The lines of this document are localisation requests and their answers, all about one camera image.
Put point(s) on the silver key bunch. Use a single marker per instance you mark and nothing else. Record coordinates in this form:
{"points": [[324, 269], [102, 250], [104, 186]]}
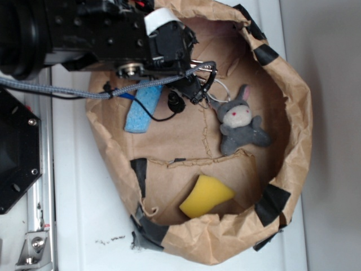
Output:
{"points": [[209, 68]]}

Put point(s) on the yellow foam sponge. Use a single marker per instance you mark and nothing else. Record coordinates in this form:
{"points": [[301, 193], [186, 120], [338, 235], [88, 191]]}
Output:
{"points": [[207, 193]]}

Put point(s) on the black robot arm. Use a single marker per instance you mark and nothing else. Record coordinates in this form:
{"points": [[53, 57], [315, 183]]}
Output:
{"points": [[133, 39]]}

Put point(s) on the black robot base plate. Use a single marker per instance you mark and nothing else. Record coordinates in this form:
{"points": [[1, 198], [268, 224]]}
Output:
{"points": [[20, 150]]}

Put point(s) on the brown paper bag container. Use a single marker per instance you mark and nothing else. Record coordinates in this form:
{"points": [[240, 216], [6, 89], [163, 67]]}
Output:
{"points": [[154, 172]]}

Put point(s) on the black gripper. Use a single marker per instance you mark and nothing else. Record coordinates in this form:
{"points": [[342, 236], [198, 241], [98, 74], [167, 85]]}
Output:
{"points": [[171, 47]]}

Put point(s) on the blue rectangular sponge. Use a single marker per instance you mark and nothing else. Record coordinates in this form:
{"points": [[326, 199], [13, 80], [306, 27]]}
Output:
{"points": [[143, 106]]}

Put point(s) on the grey plush bunny keychain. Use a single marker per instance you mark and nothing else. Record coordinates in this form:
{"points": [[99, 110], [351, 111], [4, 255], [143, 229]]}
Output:
{"points": [[238, 127]]}

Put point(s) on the metal corner bracket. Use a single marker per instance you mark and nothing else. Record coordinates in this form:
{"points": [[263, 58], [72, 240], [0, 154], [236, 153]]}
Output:
{"points": [[36, 252]]}

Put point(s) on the aluminium extrusion rail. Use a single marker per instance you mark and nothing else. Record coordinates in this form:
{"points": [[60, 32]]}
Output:
{"points": [[40, 197]]}

